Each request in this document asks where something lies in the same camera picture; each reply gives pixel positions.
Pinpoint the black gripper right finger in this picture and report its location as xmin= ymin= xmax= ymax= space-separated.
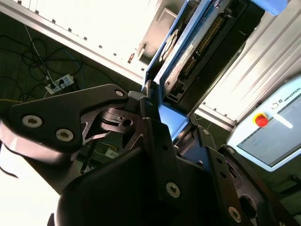
xmin=189 ymin=115 xmax=297 ymax=226

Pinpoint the hard disk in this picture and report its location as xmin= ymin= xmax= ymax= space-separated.
xmin=141 ymin=0 xmax=286 ymax=170

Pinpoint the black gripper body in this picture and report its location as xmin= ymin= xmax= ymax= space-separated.
xmin=48 ymin=141 xmax=236 ymax=226

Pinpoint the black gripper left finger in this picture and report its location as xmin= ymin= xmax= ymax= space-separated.
xmin=0 ymin=84 xmax=189 ymax=208

